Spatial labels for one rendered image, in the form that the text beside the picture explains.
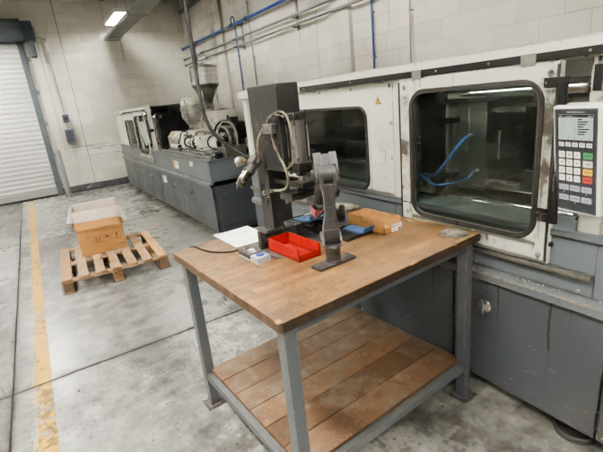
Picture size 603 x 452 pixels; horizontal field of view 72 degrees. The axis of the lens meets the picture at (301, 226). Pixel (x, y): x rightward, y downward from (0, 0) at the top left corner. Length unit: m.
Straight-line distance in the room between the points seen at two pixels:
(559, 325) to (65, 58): 10.44
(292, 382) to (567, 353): 1.20
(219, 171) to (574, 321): 4.03
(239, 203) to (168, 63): 6.74
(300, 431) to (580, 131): 1.41
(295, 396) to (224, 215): 3.86
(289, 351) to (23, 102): 9.88
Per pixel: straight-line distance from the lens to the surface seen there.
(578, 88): 2.05
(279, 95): 2.06
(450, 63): 2.12
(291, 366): 1.49
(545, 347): 2.19
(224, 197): 5.17
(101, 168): 11.05
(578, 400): 2.24
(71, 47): 11.10
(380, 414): 2.04
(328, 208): 1.67
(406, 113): 2.29
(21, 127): 10.87
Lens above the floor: 1.58
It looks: 17 degrees down
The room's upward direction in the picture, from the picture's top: 6 degrees counter-clockwise
